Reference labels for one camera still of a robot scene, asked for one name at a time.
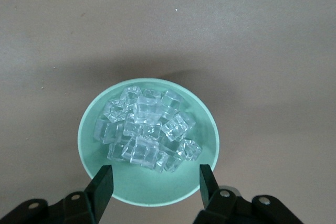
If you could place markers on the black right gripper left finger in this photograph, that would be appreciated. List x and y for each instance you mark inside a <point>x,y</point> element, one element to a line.
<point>102,190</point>

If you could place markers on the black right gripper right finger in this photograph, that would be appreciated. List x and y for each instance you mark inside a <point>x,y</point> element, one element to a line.
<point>208,184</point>

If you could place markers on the clear plastic ice cube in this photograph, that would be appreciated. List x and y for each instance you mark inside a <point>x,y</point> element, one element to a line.
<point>132,127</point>
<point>132,95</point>
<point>173,163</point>
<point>99,129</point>
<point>111,133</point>
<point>147,110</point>
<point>189,149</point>
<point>116,151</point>
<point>144,153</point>
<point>161,161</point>
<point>170,102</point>
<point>114,110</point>
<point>176,127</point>
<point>151,94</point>
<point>151,130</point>

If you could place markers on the mint green bowl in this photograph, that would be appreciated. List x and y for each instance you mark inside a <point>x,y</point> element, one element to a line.
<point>157,187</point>

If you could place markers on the brown table cover mat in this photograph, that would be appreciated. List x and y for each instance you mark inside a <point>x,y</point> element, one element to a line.
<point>236,37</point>

